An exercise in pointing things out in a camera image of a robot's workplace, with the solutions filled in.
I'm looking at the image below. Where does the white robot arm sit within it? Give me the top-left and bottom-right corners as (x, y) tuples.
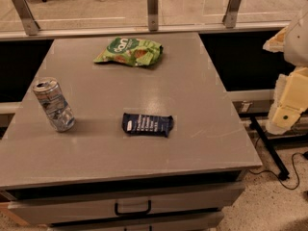
(263, 5), (308, 135)

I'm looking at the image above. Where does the green rice chip bag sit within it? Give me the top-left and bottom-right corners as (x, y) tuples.
(93, 37), (163, 66)

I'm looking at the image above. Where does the silver redbull can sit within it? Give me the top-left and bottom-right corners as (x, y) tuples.
(32, 77), (75, 132)

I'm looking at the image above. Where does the black metal stand leg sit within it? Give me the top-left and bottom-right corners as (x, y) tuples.
(250, 116), (289, 181)

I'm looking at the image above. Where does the dark blue snack bar wrapper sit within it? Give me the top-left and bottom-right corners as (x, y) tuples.
(122, 113), (174, 138)

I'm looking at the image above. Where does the grey lower drawer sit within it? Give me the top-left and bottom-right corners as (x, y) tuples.
(47, 212), (223, 231)

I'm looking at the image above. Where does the grey drawer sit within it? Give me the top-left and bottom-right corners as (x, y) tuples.
(47, 212), (223, 231)
(9, 182), (244, 224)

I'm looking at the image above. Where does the grey upper drawer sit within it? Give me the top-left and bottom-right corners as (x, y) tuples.
(9, 182), (244, 224)

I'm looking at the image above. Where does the black floor cable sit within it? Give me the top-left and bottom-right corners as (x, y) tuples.
(248, 135), (308, 192)

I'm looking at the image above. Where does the right metal railing bracket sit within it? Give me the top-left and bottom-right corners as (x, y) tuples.
(222, 0), (242, 28)

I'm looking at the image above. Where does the metal railing bracket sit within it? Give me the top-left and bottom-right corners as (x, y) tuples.
(147, 0), (159, 31)
(222, 0), (242, 28)
(12, 0), (40, 36)

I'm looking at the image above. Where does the middle metal railing bracket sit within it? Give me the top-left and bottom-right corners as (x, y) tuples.
(147, 0), (159, 31)

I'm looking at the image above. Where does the black drawer handle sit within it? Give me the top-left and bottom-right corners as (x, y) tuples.
(114, 200), (152, 217)

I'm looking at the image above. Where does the left metal railing bracket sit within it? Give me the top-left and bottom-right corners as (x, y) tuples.
(12, 0), (40, 36)

